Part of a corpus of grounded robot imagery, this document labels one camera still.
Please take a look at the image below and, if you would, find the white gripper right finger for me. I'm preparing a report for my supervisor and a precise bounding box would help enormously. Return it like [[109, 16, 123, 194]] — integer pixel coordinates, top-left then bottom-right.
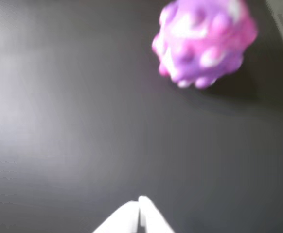
[[138, 195, 176, 233]]

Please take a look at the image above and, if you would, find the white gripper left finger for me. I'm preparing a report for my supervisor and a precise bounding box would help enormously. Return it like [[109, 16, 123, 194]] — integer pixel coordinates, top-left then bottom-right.
[[92, 200, 141, 233]]

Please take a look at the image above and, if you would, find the pink purple bumpy ball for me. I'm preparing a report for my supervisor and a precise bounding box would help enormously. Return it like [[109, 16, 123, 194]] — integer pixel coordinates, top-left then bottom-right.
[[152, 0, 259, 89]]

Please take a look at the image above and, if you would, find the black table mat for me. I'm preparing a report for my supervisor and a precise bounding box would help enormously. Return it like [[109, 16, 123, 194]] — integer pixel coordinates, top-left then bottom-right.
[[0, 0, 283, 233]]

